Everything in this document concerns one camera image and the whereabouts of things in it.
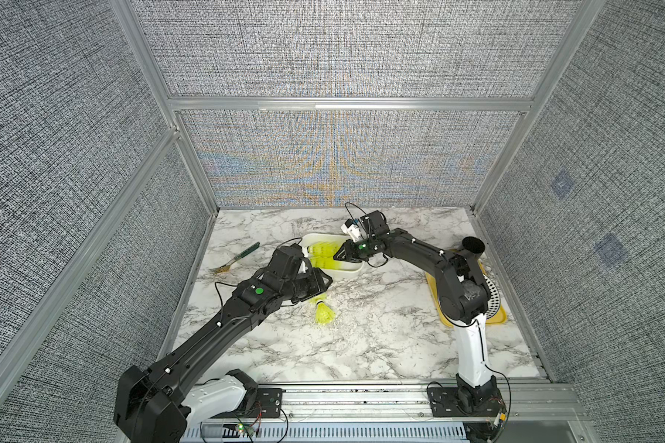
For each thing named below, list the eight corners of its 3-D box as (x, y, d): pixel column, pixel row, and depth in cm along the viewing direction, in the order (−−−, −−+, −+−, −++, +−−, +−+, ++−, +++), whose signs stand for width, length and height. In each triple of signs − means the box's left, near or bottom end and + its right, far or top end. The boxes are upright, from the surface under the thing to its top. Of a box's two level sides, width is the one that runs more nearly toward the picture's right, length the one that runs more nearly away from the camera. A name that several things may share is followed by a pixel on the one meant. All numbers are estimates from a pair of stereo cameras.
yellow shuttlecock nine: (308, 312, 92) (308, 310, 91) (321, 301, 95) (320, 298, 93) (323, 328, 89) (323, 326, 87) (336, 316, 91) (336, 313, 90)
